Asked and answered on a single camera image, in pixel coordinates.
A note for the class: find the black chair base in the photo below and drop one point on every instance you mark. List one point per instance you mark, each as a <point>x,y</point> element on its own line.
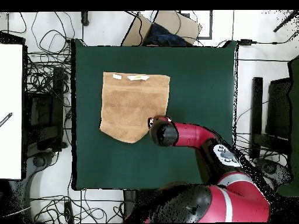
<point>273,169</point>

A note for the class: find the black power strip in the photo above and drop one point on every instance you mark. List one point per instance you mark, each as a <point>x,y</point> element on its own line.
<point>68,212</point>

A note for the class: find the black power adapter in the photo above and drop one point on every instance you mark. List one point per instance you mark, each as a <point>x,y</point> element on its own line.
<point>245,42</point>

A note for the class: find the brown cardboard box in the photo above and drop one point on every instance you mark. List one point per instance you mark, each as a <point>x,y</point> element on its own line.
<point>172,21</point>

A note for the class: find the dark green table cloth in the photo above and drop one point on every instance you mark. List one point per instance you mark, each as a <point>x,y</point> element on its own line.
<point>151,163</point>

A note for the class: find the black tripod leg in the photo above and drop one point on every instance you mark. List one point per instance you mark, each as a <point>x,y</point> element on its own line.
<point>286,21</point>

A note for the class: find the tan terry towel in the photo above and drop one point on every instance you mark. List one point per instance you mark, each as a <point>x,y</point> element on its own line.
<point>130,105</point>

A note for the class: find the black square frame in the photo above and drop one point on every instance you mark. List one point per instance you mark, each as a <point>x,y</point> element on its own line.
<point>211,25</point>

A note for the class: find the white board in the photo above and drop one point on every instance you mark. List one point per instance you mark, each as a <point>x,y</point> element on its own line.
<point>10,105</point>

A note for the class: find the dark blue cloth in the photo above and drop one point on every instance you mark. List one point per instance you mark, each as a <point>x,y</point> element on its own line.
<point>163,35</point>

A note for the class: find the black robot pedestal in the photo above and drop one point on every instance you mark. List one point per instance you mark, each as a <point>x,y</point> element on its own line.
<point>129,200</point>

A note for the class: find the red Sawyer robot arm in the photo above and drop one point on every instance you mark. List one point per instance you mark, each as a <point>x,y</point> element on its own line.
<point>191,135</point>

